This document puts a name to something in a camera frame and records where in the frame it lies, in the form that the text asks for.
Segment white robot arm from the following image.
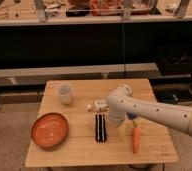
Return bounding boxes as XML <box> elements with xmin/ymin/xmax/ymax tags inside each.
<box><xmin>106</xmin><ymin>85</ymin><xmax>192</xmax><ymax>137</ymax></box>

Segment translucent plastic cup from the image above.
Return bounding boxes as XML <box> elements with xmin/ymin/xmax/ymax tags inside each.
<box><xmin>57</xmin><ymin>83</ymin><xmax>73</xmax><ymax>105</ymax></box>

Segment white plastic bottle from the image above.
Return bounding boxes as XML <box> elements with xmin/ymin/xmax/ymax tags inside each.
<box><xmin>86</xmin><ymin>99</ymin><xmax>108</xmax><ymax>112</ymax></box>

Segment orange bowl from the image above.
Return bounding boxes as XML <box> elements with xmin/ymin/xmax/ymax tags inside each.
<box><xmin>31</xmin><ymin>113</ymin><xmax>69</xmax><ymax>148</ymax></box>

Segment orange carrot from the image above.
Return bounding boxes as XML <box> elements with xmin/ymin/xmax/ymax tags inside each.
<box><xmin>132</xmin><ymin>121</ymin><xmax>140</xmax><ymax>153</ymax></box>

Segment cluttered background shelf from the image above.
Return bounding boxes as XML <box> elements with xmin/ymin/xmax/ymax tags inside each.
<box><xmin>0</xmin><ymin>0</ymin><xmax>192</xmax><ymax>27</ymax></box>

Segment wooden table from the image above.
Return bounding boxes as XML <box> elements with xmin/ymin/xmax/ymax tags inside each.
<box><xmin>25</xmin><ymin>79</ymin><xmax>178</xmax><ymax>167</ymax></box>

